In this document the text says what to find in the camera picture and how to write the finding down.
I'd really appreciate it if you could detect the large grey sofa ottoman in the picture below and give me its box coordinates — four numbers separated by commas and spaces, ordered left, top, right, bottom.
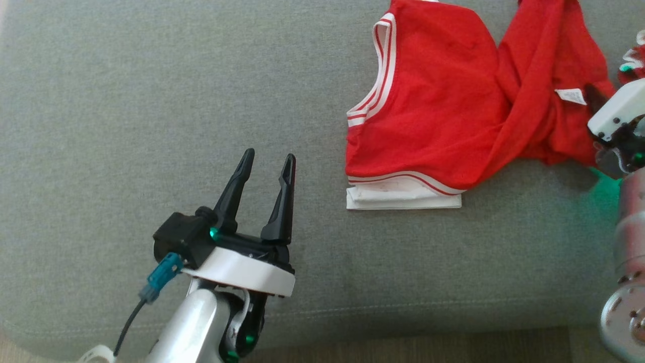
0, 0, 645, 361

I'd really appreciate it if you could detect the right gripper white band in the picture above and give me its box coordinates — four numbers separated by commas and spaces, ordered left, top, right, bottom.
584, 78, 645, 175

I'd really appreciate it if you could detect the red basketball jersey white trim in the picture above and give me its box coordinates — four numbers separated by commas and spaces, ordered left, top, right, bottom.
345, 0, 618, 211

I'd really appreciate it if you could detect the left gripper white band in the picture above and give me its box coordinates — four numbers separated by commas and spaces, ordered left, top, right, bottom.
180, 148, 297, 299

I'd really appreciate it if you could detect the left arm cable teal connector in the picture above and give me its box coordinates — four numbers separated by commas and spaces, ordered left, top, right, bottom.
113, 252, 185, 357

